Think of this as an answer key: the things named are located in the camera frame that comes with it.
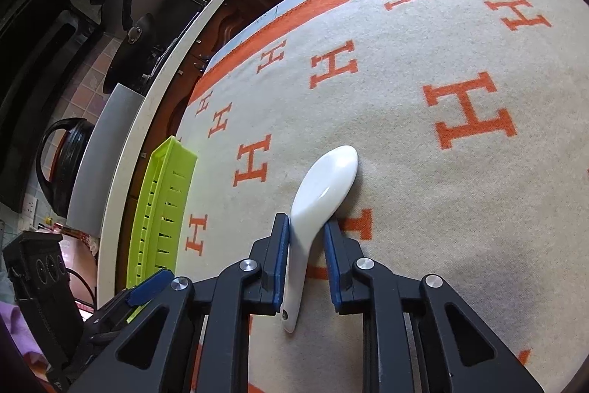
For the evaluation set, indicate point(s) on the lime green utensil tray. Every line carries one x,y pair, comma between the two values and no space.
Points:
161,190

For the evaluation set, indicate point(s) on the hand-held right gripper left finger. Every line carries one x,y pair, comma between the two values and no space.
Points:
280,264

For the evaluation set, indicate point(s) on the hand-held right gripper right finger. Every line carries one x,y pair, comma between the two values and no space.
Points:
333,268

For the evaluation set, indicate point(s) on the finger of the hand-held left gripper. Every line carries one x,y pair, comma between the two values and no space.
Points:
147,288

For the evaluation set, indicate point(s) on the white ceramic spoon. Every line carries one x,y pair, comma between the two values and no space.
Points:
326,186

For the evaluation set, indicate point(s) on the orange beige printed blanket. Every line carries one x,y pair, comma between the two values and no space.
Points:
414,190

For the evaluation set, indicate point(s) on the stainless steel divider plate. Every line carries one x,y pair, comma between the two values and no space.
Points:
101,153

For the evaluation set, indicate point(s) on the purple cloth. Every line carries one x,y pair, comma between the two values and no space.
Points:
18,337

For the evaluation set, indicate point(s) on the black pressure cooker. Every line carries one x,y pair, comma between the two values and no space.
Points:
73,153

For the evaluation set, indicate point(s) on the black wok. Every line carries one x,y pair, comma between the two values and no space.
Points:
129,66

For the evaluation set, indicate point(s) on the floral cloth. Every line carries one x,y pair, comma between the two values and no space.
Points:
80,243

